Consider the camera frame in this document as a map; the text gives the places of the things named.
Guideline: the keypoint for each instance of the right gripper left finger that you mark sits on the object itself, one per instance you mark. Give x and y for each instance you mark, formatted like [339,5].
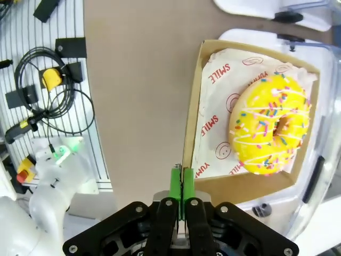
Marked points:
[165,221]

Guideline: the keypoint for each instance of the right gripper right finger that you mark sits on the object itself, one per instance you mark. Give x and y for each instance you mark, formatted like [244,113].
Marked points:
[197,221]

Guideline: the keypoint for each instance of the brown cardboard donut tray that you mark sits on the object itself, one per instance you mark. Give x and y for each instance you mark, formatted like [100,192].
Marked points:
[239,189]

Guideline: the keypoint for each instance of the yellow donut with sprinkles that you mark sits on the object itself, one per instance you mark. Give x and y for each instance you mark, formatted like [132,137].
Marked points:
[253,146]

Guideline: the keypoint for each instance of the white printed smile paper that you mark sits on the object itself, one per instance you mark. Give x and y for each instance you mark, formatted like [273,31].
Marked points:
[213,120]

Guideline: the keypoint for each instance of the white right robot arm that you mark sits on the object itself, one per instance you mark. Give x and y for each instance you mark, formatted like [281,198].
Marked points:
[16,226]

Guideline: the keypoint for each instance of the grey metal latch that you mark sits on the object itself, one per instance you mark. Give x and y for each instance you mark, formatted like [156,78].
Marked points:
[262,210]

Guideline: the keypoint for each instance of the yellow emergency stop button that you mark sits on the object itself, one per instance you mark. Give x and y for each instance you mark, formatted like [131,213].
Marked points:
[25,170]

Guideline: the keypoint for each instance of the clear plastic container lid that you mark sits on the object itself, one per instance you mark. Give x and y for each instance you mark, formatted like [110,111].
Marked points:
[327,120]
[301,4]

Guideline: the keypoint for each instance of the yellow plastic piece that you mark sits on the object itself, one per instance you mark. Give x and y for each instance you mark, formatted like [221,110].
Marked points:
[50,77]

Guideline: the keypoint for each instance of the clear plastic container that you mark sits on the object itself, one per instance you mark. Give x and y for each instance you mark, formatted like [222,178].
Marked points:
[245,34]

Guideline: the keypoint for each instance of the black container latch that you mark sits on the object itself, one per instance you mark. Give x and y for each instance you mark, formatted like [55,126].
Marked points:
[289,17]
[290,37]

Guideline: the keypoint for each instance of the white plastic container base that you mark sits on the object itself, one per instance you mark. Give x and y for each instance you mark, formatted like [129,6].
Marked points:
[239,6]

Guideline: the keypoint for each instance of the black handheld enabling switch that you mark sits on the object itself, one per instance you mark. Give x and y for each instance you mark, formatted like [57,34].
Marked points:
[18,130]

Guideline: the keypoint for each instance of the black mounting bracket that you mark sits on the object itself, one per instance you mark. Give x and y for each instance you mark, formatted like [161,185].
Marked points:
[74,72]
[46,9]
[72,48]
[16,97]

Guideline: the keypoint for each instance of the aluminium slotted base plate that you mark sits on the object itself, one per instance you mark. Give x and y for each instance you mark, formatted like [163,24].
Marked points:
[26,32]

